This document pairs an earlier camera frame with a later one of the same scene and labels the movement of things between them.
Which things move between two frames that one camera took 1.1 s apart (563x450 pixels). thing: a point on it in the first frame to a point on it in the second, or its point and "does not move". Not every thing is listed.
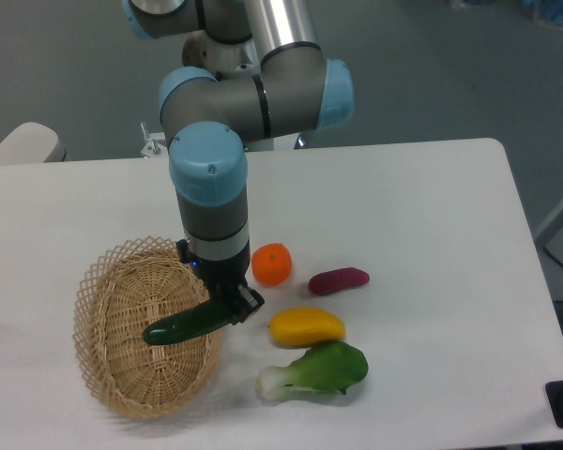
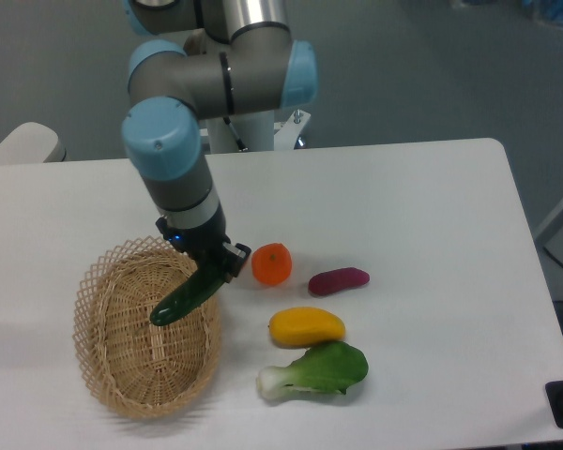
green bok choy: (326, 367) does not move
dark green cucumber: (199, 319) to (185, 297)
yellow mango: (302, 326) does not move
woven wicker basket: (126, 290) does not move
